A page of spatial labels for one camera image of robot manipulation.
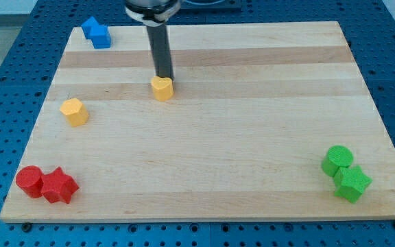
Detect green star block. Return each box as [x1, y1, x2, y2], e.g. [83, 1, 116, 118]
[333, 165, 372, 204]

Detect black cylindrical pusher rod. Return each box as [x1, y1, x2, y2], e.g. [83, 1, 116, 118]
[146, 24, 174, 80]

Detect blue cube block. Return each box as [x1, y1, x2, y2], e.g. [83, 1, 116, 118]
[89, 25, 111, 49]

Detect green cylinder block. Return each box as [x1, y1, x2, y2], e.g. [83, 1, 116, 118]
[321, 145, 354, 177]

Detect yellow hexagon block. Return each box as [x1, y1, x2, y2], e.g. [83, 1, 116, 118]
[60, 98, 89, 127]

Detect blue triangle block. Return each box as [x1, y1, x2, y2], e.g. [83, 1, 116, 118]
[81, 16, 99, 39]

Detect wooden board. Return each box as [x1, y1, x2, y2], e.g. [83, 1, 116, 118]
[0, 21, 395, 223]

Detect red star block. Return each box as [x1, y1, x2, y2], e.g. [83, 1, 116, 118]
[40, 167, 79, 204]

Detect yellow heart block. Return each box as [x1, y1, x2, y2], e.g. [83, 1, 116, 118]
[151, 76, 174, 102]

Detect red cylinder block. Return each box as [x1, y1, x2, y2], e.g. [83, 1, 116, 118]
[15, 165, 43, 198]

